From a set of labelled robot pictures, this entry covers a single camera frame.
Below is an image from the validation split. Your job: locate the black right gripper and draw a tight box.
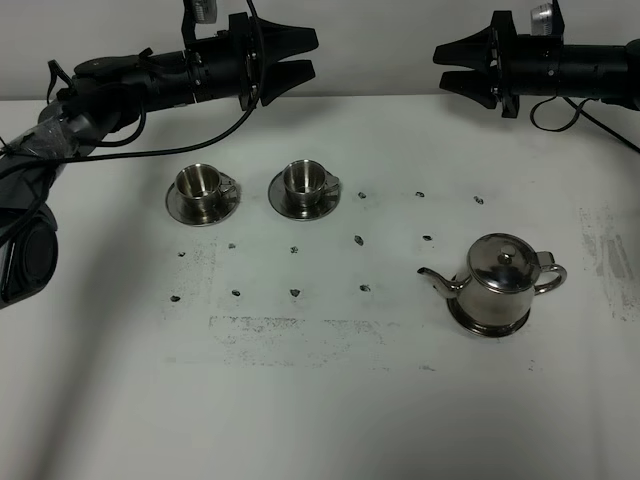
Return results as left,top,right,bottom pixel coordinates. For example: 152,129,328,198
433,10,563,118

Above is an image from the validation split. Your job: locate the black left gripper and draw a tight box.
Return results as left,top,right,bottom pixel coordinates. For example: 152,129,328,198
185,13,319,111

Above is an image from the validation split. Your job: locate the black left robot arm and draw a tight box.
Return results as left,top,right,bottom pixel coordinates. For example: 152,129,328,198
1,11,319,307

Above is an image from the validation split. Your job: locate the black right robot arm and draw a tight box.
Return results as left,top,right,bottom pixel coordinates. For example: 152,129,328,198
433,1,639,118

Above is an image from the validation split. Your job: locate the right stainless steel teacup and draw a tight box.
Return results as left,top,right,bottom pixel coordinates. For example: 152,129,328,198
282,159,339,208

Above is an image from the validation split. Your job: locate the stainless steel teacup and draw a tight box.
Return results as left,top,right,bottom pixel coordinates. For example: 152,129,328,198
174,163,237,212
282,159,339,208

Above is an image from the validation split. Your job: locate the left stainless steel teacup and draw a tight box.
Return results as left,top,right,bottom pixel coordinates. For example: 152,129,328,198
174,163,237,212

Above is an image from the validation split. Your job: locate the right stainless steel saucer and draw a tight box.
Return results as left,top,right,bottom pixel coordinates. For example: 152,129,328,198
268,172,341,221

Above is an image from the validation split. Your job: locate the left stainless steel saucer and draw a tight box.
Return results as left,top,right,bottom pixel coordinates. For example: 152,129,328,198
165,174,241,227

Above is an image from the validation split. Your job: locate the stainless steel teapot saucer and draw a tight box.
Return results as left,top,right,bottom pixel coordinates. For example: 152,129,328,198
446,299,531,338

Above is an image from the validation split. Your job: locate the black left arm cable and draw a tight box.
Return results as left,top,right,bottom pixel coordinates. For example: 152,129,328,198
47,0,261,164

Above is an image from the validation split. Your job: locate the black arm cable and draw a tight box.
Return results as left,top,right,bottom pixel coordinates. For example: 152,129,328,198
47,0,261,164
528,95,640,154

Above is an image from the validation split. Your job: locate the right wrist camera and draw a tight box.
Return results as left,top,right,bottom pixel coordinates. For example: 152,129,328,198
530,0,565,38

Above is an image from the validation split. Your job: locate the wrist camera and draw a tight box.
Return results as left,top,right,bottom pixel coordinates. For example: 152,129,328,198
181,0,218,45
530,0,565,38

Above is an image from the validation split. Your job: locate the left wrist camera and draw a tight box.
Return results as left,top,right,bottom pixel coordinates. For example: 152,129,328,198
181,0,218,45

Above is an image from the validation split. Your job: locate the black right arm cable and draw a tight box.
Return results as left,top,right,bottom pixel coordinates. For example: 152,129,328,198
528,95,640,154

